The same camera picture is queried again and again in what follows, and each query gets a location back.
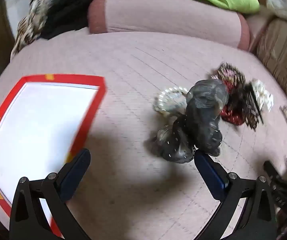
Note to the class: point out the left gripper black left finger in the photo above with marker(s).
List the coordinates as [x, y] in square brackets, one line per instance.
[28, 220]

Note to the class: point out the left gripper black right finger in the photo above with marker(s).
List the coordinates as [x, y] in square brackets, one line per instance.
[257, 219]

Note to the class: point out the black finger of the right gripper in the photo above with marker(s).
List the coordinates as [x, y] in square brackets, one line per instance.
[271, 171]

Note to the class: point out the black hair claw clip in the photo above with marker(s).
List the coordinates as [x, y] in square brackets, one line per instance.
[252, 104]

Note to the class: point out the white cherry print scrunchie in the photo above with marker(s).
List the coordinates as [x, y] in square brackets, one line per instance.
[263, 97]

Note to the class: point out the dark red dotted scrunchie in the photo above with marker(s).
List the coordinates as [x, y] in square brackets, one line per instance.
[232, 112]

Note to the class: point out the grey metallic scrunchie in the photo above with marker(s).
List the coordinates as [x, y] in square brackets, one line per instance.
[192, 121]

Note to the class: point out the pink plaid scrunchie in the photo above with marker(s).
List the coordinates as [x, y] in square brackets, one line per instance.
[228, 72]

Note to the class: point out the red box with white interior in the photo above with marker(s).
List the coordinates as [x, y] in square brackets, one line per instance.
[44, 123]

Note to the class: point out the pink quilted bed cover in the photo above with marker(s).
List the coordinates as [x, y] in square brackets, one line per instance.
[128, 193]

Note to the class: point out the brown striped cushion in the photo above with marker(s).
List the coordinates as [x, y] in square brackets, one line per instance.
[272, 51]

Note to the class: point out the leaf print cloth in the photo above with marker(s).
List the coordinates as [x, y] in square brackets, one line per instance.
[30, 27]

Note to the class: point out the black garment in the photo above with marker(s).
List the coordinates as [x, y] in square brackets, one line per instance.
[65, 15]

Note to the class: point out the pink bolster pillow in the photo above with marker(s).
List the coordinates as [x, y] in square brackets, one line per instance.
[182, 17]

